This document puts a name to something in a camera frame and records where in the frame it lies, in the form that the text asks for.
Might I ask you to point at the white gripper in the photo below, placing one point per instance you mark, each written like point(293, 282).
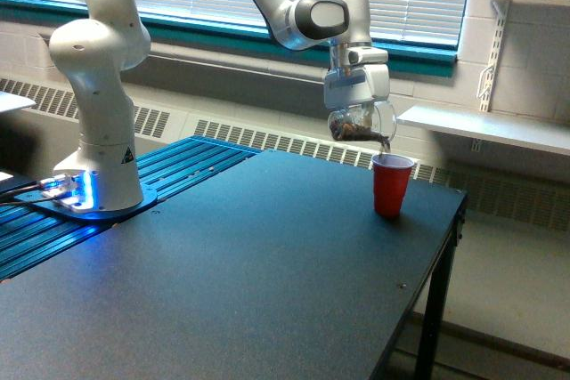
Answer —
point(366, 83)

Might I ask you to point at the clear plastic cup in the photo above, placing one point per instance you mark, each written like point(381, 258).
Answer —
point(363, 122)

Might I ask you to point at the brown nuts filling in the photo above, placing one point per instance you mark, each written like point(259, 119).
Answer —
point(348, 131)

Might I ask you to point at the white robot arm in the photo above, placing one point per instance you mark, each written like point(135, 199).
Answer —
point(101, 176)

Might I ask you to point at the red plastic cup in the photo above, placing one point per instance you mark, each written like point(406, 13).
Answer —
point(391, 174)

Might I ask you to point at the black table leg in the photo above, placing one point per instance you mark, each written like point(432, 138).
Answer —
point(433, 315)

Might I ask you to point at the grey radiator vent cover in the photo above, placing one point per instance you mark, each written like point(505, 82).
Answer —
point(520, 199)

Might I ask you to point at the white desk corner left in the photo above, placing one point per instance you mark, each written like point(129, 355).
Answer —
point(11, 102)

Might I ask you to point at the blue ribbed aluminium plate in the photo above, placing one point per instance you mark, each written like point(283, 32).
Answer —
point(30, 236)

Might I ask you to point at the white shelf bracket rail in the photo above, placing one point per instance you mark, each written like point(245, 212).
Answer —
point(489, 73)

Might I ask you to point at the white lower wall shelf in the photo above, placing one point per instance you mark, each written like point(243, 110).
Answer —
point(505, 129)

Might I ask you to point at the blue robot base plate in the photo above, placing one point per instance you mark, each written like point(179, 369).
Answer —
point(150, 197)

